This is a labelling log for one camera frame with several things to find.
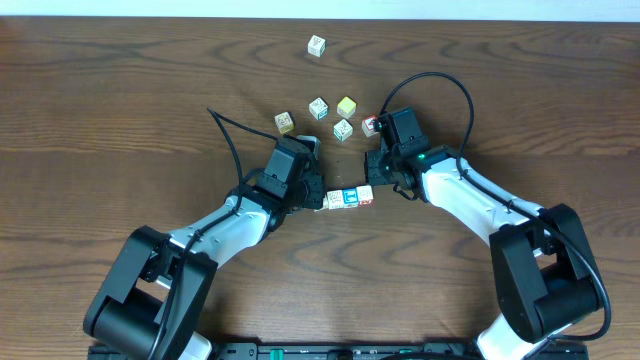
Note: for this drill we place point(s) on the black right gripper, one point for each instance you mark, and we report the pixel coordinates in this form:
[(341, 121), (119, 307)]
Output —
[(374, 176)]

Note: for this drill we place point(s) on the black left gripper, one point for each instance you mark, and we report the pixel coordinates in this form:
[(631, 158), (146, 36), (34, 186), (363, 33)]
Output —
[(314, 190)]

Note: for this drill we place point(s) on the cream block with red drawing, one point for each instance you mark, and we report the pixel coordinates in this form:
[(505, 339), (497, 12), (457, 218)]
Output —
[(335, 199)]

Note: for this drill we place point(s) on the white block red side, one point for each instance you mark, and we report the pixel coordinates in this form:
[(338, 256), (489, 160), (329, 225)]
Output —
[(350, 198)]

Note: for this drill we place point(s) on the white block blue side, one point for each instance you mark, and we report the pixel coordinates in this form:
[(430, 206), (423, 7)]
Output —
[(324, 206)]

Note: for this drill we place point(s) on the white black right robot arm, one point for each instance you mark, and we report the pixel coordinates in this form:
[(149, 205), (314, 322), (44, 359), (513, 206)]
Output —
[(545, 274)]

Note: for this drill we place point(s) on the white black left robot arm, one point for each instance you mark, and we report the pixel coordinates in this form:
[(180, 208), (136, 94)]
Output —
[(150, 301)]

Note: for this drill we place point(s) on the red letter A block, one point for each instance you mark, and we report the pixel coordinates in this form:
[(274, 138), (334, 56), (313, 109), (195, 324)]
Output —
[(369, 126)]

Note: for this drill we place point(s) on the white block green side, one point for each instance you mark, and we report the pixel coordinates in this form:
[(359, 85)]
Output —
[(342, 130)]

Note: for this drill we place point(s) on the cream block yellow side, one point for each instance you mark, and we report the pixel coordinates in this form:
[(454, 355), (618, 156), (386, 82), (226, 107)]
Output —
[(284, 122)]

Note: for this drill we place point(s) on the yellow topped wooden block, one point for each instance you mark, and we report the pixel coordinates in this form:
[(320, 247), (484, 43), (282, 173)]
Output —
[(346, 107)]

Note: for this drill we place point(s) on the white block teal side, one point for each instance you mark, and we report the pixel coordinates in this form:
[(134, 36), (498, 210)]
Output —
[(318, 108)]

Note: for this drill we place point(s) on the white block at far top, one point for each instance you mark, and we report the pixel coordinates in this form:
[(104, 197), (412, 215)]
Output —
[(316, 46)]

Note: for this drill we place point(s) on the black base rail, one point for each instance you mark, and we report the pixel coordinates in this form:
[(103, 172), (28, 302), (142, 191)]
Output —
[(252, 351)]

